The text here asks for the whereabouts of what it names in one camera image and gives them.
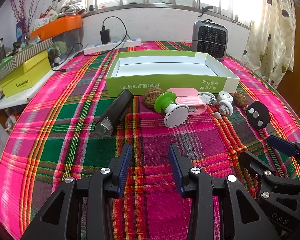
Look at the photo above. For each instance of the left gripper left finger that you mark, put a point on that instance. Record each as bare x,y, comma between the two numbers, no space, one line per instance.
61,215

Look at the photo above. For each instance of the white side shelf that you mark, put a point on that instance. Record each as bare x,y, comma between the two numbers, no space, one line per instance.
25,96

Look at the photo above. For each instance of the yellow cardboard box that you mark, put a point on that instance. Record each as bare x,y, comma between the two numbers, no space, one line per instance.
26,75

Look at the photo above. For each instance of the black bike light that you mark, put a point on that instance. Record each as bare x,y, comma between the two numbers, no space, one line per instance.
114,114

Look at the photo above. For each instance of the green white cardboard box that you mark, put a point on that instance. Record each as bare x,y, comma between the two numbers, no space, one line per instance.
138,71

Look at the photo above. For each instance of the purple flower branches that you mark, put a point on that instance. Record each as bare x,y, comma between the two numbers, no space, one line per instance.
22,17

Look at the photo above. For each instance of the orange lid plastic bin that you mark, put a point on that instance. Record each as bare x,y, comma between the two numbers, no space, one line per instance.
63,31

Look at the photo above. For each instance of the black window handle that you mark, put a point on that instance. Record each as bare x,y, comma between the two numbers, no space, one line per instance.
204,10

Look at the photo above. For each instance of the green white spool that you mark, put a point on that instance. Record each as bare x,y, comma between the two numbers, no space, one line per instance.
175,114

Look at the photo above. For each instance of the black power adapter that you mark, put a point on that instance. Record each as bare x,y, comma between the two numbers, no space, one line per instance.
105,35

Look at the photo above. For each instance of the dark glass jar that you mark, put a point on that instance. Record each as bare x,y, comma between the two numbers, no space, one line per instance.
2,50

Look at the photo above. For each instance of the patterned cream curtain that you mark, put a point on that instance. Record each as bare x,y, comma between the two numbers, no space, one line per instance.
270,47

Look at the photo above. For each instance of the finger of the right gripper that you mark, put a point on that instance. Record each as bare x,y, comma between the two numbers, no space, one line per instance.
254,165
282,146

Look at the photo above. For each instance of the white power strip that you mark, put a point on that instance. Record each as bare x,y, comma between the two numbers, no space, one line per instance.
135,42

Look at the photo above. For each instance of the white suction hook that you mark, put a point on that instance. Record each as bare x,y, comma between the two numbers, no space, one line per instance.
225,109

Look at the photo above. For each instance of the striped green lid box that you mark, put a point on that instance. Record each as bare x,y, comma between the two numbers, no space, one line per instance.
9,65

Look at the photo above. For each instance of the white round cap container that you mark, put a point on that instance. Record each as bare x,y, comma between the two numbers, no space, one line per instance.
222,95

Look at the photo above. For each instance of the grey black fan heater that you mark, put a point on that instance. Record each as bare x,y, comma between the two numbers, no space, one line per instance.
210,37

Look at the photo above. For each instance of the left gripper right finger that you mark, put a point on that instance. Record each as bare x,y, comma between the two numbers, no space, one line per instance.
240,216

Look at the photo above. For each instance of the pink case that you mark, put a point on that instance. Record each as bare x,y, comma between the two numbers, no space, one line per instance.
180,92
195,104

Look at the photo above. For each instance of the plaid tablecloth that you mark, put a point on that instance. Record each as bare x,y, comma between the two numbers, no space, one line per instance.
54,138

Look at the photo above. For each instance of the wrinkled brown walnut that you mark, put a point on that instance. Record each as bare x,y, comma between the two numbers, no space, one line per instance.
151,96

